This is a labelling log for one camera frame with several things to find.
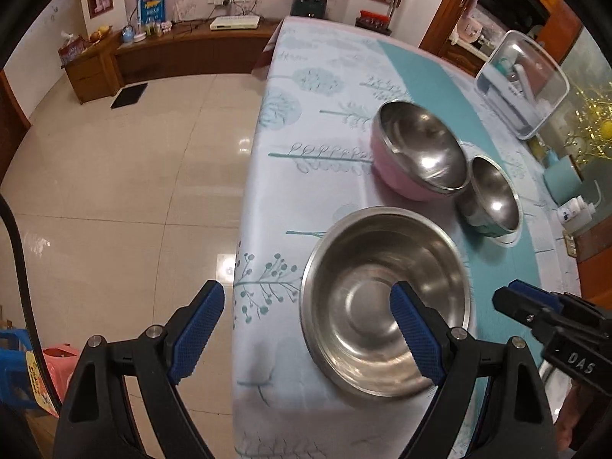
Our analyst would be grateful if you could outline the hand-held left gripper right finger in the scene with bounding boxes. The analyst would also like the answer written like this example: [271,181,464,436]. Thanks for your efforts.
[389,281,560,459]

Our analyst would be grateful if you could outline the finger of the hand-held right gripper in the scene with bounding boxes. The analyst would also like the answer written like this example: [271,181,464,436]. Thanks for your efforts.
[492,280,612,341]

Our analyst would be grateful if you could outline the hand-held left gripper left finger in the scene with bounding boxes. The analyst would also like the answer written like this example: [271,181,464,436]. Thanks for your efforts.
[52,280,226,459]

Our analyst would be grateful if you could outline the plain steel bowl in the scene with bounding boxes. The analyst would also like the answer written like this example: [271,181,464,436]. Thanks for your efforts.
[299,207,472,399]

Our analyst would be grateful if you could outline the small patterned steel bowl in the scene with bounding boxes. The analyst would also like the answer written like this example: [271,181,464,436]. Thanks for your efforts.
[456,155,523,241]

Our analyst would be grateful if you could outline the pink steel bowl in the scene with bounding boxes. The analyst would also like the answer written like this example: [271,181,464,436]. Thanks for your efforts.
[370,100,472,202]

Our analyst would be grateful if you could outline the person's right forearm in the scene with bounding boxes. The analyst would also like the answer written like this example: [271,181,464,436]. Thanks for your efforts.
[557,380,612,455]

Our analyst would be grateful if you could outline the red wooden sliding door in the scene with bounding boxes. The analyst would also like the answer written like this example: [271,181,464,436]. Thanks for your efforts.
[571,220,612,297]

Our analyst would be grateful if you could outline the white pill bottle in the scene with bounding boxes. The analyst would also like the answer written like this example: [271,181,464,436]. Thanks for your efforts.
[557,196,586,225]

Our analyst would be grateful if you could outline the white squeeze bottle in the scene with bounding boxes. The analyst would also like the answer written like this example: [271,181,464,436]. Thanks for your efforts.
[576,179,605,230]

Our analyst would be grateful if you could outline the teal canister with wooden lid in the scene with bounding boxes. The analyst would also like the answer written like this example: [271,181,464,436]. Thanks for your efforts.
[544,150,585,206]

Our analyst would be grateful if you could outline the pink plastic stool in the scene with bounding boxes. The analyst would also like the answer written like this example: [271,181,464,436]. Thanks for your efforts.
[42,344,80,405]

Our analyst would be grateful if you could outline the blue plastic stool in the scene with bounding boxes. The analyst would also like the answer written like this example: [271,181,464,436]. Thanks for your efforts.
[0,329,39,412]

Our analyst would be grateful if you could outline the clear plastic storage box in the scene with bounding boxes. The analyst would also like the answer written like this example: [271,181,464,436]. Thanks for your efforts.
[475,29,571,140]

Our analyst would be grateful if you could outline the tree print tablecloth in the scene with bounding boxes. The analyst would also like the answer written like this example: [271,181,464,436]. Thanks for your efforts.
[232,15,584,459]

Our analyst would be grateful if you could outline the teal table runner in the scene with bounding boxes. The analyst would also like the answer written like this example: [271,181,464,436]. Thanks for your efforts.
[378,38,546,345]

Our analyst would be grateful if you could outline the dark floor mat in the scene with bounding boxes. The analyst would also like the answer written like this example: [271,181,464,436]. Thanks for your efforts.
[111,83,149,110]

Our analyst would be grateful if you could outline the wooden drawer cabinet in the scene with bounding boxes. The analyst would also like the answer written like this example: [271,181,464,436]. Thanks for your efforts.
[63,33,120,104]

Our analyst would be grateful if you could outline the wooden tv cabinet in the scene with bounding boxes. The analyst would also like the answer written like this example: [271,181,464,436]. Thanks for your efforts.
[115,18,283,84]

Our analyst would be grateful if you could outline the brown wooden door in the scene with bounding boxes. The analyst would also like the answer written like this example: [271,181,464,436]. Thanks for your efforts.
[0,69,32,182]

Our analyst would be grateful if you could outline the pink tissue box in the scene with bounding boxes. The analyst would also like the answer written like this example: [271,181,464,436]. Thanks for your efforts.
[58,31,89,63]

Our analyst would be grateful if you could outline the white set-top box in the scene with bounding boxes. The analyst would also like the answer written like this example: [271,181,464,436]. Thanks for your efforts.
[210,16,261,32]

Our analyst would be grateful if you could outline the red lidded container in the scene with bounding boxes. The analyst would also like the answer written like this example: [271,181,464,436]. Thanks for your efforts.
[356,10,392,29]

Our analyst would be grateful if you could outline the blue printed box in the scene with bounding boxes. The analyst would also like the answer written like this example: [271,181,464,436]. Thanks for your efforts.
[135,0,166,24]

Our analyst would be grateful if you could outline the dark air fryer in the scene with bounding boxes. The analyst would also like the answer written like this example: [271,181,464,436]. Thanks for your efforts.
[291,0,328,20]

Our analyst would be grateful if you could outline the black cable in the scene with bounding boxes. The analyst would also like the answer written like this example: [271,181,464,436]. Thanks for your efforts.
[0,194,65,412]

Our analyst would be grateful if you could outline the wooden door frame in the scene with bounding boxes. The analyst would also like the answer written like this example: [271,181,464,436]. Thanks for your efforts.
[420,0,503,75]

